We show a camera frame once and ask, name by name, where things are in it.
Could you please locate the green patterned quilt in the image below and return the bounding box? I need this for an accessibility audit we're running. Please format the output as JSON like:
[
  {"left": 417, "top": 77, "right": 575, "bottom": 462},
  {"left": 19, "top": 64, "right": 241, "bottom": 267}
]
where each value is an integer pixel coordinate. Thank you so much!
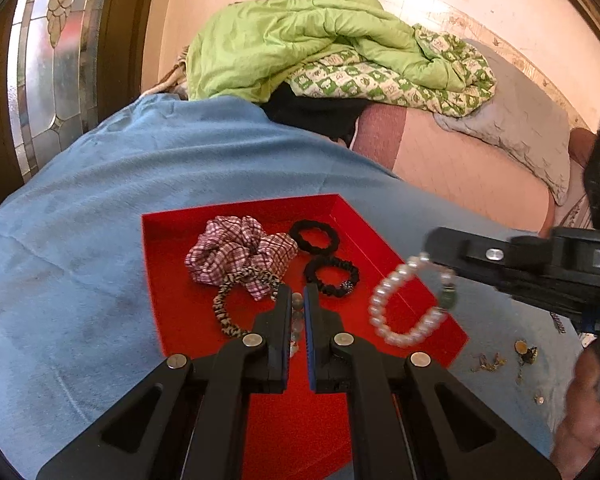
[{"left": 184, "top": 0, "right": 499, "bottom": 119}]

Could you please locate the stained glass door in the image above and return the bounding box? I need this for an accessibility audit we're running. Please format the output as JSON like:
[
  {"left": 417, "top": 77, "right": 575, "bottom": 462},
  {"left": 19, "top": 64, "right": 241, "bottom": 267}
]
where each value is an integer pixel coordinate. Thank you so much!
[{"left": 0, "top": 0, "right": 162, "bottom": 211}]

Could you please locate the person's right hand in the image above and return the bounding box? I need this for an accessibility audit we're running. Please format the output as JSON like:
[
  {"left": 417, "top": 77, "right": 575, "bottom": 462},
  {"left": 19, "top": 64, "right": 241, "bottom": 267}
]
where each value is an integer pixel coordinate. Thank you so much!
[{"left": 550, "top": 342, "right": 600, "bottom": 476}]

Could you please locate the gold disc earring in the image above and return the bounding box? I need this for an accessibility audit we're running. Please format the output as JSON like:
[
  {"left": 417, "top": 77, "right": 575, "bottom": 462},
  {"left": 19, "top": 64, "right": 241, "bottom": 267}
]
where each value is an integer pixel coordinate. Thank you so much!
[{"left": 513, "top": 339, "right": 542, "bottom": 385}]

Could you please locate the striped floral sofa cushion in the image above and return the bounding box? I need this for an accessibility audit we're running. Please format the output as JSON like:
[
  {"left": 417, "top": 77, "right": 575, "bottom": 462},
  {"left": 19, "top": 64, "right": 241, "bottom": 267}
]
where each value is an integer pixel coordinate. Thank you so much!
[{"left": 554, "top": 194, "right": 595, "bottom": 235}]

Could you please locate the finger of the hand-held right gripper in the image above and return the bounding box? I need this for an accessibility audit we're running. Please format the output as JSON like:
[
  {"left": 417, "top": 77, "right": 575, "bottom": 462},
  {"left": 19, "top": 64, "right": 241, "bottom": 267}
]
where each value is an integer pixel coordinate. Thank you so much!
[{"left": 424, "top": 227, "right": 556, "bottom": 287}]

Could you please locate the red plaid scrunchie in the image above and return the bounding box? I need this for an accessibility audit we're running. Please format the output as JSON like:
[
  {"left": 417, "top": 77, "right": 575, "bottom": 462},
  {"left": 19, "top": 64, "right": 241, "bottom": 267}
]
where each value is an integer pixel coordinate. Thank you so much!
[{"left": 184, "top": 214, "right": 300, "bottom": 302}]

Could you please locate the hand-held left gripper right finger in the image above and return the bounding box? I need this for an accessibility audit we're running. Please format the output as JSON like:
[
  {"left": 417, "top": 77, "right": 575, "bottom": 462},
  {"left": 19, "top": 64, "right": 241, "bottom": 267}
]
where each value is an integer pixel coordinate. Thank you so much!
[{"left": 302, "top": 284, "right": 563, "bottom": 480}]

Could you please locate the clear glass bead bracelet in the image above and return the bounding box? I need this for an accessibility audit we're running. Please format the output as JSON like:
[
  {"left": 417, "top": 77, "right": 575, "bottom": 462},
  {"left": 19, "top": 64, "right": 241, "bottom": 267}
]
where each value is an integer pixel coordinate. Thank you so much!
[{"left": 288, "top": 292, "right": 307, "bottom": 359}]

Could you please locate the pink quilted mattress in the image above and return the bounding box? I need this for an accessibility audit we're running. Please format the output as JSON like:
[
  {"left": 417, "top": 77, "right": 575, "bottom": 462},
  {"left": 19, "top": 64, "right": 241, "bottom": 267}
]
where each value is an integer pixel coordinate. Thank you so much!
[{"left": 350, "top": 105, "right": 557, "bottom": 234}]

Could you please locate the gold chain earring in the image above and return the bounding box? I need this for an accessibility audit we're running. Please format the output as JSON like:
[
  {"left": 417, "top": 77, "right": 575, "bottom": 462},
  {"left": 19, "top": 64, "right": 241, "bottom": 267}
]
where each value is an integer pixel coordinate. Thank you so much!
[{"left": 471, "top": 351, "right": 507, "bottom": 374}]

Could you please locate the pearl bracelet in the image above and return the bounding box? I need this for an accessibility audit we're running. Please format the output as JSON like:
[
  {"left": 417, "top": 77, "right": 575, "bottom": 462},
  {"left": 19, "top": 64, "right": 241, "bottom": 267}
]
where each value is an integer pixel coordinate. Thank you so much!
[{"left": 369, "top": 254, "right": 459, "bottom": 349}]

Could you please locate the grey quilted pillow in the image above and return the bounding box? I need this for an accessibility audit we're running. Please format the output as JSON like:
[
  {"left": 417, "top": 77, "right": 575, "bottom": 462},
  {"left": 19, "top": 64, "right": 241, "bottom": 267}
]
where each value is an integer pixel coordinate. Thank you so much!
[{"left": 432, "top": 37, "right": 574, "bottom": 207}]

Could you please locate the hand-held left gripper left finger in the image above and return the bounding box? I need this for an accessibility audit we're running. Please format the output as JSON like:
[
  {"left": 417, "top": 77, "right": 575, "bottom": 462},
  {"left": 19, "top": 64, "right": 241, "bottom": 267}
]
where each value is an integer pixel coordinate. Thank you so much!
[{"left": 35, "top": 285, "right": 294, "bottom": 480}]

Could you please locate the plain black scrunchie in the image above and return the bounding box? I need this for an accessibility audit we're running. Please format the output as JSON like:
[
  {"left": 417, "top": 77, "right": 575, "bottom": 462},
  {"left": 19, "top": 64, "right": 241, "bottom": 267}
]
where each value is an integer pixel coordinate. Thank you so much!
[{"left": 288, "top": 219, "right": 334, "bottom": 255}]

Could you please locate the blue blanket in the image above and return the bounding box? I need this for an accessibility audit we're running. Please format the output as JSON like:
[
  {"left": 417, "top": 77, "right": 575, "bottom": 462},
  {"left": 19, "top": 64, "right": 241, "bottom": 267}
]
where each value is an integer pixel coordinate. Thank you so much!
[{"left": 0, "top": 94, "right": 588, "bottom": 466}]

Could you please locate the leopard print scrunchie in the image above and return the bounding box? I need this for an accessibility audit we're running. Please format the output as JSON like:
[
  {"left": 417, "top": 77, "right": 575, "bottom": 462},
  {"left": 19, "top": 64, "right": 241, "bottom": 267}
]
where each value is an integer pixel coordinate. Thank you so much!
[{"left": 212, "top": 267, "right": 281, "bottom": 340}]

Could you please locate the red tray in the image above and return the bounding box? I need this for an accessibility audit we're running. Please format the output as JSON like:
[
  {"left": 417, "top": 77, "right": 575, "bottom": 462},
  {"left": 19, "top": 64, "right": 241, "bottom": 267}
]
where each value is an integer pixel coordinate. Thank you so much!
[{"left": 141, "top": 192, "right": 470, "bottom": 480}]

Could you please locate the black scrunchie with charm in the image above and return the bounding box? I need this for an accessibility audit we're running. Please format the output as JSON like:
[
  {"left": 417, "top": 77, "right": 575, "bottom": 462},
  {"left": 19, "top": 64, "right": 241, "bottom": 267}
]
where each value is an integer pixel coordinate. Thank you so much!
[{"left": 303, "top": 257, "right": 356, "bottom": 296}]

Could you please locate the black cloth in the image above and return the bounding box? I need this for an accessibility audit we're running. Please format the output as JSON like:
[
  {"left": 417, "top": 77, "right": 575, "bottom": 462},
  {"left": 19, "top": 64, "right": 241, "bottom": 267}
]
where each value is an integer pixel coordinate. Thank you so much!
[{"left": 261, "top": 82, "right": 372, "bottom": 147}]

